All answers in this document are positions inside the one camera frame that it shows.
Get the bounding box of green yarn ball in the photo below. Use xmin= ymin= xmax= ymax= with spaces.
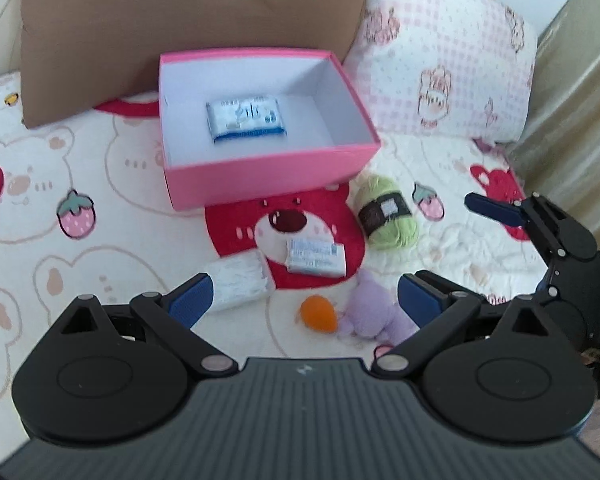
xmin=354 ymin=174 xmax=419 ymax=250

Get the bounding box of pink checkered pillow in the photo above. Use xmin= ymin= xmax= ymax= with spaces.
xmin=343 ymin=0 xmax=538 ymax=143

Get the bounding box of clear cotton pad pack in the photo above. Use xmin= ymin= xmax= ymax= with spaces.
xmin=203 ymin=249 xmax=276 ymax=313

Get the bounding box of blue white tissue pack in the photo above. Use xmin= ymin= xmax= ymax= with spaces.
xmin=207 ymin=96 xmax=287 ymax=143

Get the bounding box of white soap bar pack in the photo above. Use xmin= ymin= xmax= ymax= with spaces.
xmin=286 ymin=237 xmax=347 ymax=278

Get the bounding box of bear print bed blanket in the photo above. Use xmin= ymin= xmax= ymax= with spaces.
xmin=0 ymin=74 xmax=545 ymax=460

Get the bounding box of purple plush toy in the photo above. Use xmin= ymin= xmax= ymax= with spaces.
xmin=337 ymin=269 xmax=419 ymax=359

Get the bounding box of pink cardboard box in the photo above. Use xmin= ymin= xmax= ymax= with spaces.
xmin=159 ymin=48 xmax=380 ymax=210

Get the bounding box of brown cloud pillow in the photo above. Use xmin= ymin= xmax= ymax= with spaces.
xmin=21 ymin=0 xmax=365 ymax=128

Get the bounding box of beige curtain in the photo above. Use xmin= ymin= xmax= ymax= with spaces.
xmin=509 ymin=0 xmax=600 ymax=245

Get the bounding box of orange makeup sponge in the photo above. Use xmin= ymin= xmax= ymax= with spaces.
xmin=298 ymin=295 xmax=338 ymax=334

